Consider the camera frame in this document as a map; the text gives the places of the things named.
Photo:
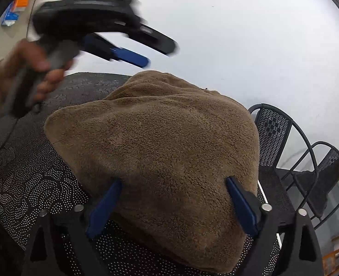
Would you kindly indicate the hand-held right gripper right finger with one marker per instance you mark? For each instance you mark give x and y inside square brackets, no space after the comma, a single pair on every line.
[242,207]

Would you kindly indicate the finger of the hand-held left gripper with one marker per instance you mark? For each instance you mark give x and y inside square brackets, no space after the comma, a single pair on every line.
[158,41]
[129,57]

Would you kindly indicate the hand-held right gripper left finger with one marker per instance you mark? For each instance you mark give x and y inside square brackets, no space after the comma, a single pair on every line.
[104,207]

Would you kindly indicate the brown fleece pants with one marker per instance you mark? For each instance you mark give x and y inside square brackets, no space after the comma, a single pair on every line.
[158,149]

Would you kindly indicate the person's left hand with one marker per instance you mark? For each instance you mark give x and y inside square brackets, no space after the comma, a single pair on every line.
[20,60]

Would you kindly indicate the black metal mesh chair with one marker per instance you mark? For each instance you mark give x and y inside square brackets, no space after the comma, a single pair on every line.
[273,132]
[316,189]

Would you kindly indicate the black perforated metal table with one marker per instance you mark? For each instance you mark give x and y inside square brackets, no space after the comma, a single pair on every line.
[28,178]

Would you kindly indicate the orange and blue wall sign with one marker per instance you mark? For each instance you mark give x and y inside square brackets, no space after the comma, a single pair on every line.
[20,3]

